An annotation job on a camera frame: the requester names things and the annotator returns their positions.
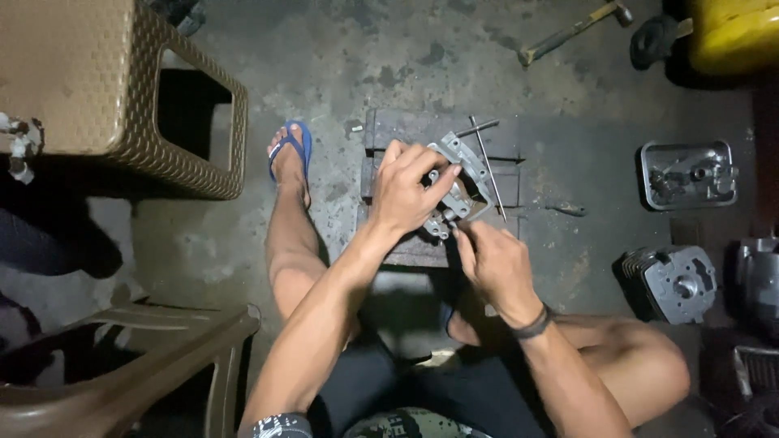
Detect person's right hand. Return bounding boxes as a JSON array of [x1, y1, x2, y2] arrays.
[[453, 219, 547, 330]]

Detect black shorts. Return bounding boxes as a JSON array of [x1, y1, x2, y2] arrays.
[[307, 331, 549, 438]]

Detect grey engine block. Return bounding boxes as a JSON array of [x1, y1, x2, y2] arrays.
[[733, 236, 779, 337]]

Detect dark wooden block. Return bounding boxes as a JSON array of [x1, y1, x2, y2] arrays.
[[355, 107, 525, 269]]

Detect brown woven plastic stool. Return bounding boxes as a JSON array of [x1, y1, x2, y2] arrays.
[[0, 0, 250, 202]]

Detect person's leg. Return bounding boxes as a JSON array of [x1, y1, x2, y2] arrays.
[[264, 122, 366, 344], [446, 292, 692, 429]]

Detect blue flip-flop sandal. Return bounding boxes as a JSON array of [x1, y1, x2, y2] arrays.
[[268, 120, 313, 183]]

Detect steel T-handle wrench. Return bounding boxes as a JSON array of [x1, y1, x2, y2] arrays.
[[454, 115, 508, 223]]

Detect finned metal engine part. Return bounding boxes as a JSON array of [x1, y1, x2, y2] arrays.
[[730, 345, 779, 404]]

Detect grey metal engine casing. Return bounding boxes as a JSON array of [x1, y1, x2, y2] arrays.
[[422, 131, 497, 241]]

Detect white corroded metal fitting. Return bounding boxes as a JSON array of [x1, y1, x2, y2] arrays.
[[0, 112, 45, 185]]

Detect person's right leg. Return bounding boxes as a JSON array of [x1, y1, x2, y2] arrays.
[[446, 292, 692, 429]]

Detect wooden handled hammer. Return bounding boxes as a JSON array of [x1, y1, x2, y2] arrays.
[[517, 0, 634, 68]]

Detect brown plastic chair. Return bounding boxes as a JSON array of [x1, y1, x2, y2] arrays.
[[0, 302, 263, 438]]

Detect yellow plastic container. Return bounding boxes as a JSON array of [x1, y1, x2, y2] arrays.
[[686, 0, 779, 77]]

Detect metal tray with engine parts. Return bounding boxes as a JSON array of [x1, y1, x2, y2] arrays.
[[639, 139, 740, 212]]

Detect black wristband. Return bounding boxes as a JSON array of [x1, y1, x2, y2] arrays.
[[510, 302, 556, 341]]

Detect finned engine cylinder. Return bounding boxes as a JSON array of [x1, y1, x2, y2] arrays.
[[620, 245, 719, 326]]

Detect person's left hand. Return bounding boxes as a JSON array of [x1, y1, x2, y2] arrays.
[[371, 139, 463, 240]]

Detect dark handled screwdriver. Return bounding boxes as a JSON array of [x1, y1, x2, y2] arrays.
[[543, 202, 589, 218]]

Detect patterned shirt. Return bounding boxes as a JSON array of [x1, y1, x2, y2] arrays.
[[252, 406, 491, 438]]

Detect person's left leg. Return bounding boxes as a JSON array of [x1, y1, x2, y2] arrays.
[[264, 122, 366, 344]]

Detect black cloth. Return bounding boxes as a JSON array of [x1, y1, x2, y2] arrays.
[[629, 13, 680, 71]]

